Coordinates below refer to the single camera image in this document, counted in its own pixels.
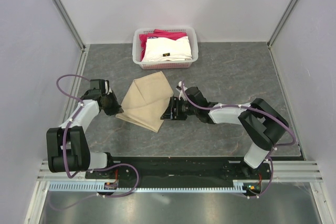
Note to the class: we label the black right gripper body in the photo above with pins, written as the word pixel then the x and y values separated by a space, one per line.
pixel 188 109

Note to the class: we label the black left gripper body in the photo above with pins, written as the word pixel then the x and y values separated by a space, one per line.
pixel 107 97

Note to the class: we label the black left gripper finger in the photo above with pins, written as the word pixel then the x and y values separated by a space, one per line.
pixel 113 100
pixel 110 109

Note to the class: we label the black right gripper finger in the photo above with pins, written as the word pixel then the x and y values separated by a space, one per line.
pixel 176 104
pixel 173 115

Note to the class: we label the beige cloth napkin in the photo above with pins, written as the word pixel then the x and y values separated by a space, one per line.
pixel 146 100

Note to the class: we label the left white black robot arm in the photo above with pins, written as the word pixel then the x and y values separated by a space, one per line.
pixel 67 146

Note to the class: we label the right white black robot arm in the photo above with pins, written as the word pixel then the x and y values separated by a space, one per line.
pixel 264 125

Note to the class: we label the white folded shirt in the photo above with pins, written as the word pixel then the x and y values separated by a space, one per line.
pixel 163 49

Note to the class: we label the white plastic basket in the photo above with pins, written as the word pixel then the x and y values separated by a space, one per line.
pixel 136 49

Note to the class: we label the pink folded garment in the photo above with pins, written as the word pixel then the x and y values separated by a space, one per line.
pixel 158 34

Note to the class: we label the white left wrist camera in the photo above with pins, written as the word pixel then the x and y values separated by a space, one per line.
pixel 108 89

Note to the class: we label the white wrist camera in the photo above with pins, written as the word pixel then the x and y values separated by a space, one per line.
pixel 108 89
pixel 181 89

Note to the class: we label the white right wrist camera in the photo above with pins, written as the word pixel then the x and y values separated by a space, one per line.
pixel 181 89

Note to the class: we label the blue slotted cable duct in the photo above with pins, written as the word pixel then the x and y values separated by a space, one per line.
pixel 105 187

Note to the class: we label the left aluminium frame post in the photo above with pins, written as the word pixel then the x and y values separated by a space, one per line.
pixel 66 18

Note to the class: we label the aluminium frame post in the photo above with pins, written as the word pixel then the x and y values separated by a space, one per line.
pixel 66 18
pixel 286 14

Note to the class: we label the right aluminium frame post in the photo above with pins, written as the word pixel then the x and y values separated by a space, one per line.
pixel 286 14

